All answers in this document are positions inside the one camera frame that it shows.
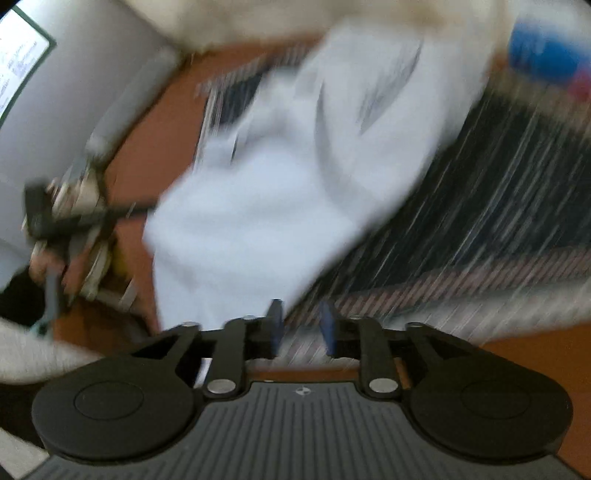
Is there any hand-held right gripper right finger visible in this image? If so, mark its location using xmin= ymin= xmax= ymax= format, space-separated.
xmin=320 ymin=302 xmax=462 ymax=400

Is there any grey bar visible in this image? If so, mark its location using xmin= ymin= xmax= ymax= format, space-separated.
xmin=85 ymin=48 xmax=183 ymax=155

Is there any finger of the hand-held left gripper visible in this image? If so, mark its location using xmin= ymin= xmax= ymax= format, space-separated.
xmin=104 ymin=203 xmax=160 ymax=223

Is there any person's left hand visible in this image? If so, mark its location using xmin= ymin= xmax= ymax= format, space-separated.
xmin=28 ymin=251 xmax=78 ymax=302

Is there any blue tissue pack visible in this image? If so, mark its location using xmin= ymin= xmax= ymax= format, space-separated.
xmin=508 ymin=14 xmax=591 ymax=100

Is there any dark patterned blanket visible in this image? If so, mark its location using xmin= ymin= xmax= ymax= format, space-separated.
xmin=196 ymin=60 xmax=591 ymax=361

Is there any brown bed sheet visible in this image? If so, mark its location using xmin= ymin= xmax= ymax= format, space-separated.
xmin=60 ymin=34 xmax=591 ymax=462

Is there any wall poster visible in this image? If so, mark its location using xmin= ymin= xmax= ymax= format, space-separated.
xmin=0 ymin=4 xmax=57 ymax=125

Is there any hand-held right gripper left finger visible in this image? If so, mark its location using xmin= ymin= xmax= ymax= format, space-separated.
xmin=134 ymin=299 xmax=284 ymax=400

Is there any white cloth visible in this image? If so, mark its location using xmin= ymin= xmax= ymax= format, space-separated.
xmin=0 ymin=318 xmax=105 ymax=385

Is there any white button shirt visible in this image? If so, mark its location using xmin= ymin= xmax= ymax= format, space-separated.
xmin=143 ymin=21 xmax=490 ymax=384

